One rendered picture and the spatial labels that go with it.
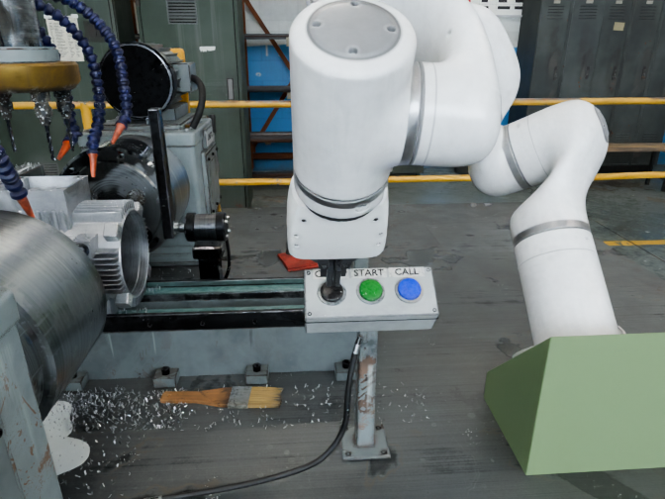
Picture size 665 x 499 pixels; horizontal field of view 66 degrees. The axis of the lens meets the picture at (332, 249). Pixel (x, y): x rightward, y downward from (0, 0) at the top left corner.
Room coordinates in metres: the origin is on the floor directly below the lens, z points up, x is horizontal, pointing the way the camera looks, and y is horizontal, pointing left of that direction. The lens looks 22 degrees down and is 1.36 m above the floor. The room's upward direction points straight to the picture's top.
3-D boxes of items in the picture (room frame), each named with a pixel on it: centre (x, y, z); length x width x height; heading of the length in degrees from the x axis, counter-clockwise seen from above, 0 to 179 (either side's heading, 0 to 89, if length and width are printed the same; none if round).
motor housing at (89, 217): (0.84, 0.45, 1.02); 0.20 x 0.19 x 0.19; 94
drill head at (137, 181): (1.17, 0.47, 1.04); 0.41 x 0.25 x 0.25; 4
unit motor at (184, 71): (1.48, 0.46, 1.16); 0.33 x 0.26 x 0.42; 4
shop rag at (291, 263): (1.32, 0.07, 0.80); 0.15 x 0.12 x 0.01; 111
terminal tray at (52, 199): (0.84, 0.49, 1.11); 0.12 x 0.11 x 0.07; 94
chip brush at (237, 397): (0.72, 0.19, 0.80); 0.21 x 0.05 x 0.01; 90
